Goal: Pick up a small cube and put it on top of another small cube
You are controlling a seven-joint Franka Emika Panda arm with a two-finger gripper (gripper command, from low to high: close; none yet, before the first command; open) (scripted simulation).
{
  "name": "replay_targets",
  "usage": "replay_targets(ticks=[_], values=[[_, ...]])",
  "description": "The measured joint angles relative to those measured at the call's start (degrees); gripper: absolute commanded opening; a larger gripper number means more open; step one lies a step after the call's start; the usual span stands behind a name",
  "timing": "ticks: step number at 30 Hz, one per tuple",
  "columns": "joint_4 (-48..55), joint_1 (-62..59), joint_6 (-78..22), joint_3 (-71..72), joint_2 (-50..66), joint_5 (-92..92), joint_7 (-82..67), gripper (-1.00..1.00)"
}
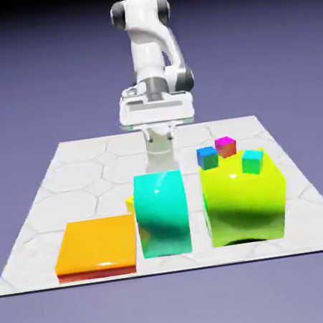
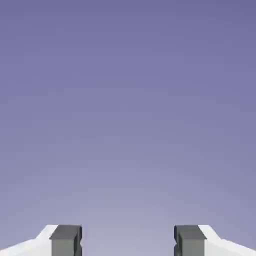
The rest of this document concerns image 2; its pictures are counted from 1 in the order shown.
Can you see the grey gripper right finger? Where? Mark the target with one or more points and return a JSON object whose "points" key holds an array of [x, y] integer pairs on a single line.
{"points": [[191, 240]]}

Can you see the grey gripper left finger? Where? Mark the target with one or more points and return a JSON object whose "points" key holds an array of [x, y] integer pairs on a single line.
{"points": [[64, 240]]}

